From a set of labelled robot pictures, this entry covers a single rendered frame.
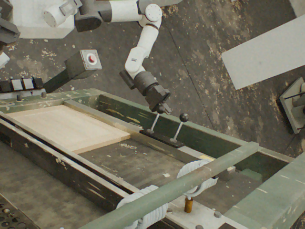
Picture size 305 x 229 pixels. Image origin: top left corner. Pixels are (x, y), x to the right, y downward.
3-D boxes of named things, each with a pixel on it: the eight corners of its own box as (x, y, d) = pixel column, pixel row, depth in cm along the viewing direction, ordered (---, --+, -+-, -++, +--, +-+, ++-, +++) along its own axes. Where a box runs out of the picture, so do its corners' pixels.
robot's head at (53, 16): (35, 11, 117) (50, 9, 111) (56, -1, 122) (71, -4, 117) (45, 28, 120) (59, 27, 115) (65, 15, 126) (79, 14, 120)
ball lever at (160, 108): (147, 134, 139) (161, 105, 141) (155, 137, 137) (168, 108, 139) (143, 131, 136) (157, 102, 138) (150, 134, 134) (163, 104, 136)
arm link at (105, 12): (103, 5, 151) (73, 6, 146) (106, -9, 143) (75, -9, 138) (109, 26, 148) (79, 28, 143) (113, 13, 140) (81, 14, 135)
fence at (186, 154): (71, 107, 174) (71, 99, 173) (233, 177, 117) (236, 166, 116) (63, 108, 171) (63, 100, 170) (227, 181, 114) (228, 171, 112)
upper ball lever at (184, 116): (170, 143, 132) (184, 113, 134) (177, 147, 130) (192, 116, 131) (166, 141, 129) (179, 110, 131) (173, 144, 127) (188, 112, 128)
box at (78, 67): (79, 60, 204) (96, 48, 192) (85, 79, 203) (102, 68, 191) (63, 61, 195) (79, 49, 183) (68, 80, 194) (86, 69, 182)
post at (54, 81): (23, 102, 251) (76, 65, 201) (25, 109, 251) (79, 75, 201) (15, 103, 247) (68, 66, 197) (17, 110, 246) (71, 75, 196)
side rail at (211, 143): (106, 110, 195) (107, 92, 192) (296, 186, 129) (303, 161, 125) (98, 112, 190) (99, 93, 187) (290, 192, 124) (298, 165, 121)
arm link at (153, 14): (148, 5, 159) (104, 6, 151) (159, -6, 147) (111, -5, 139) (152, 28, 160) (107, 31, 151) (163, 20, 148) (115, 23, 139)
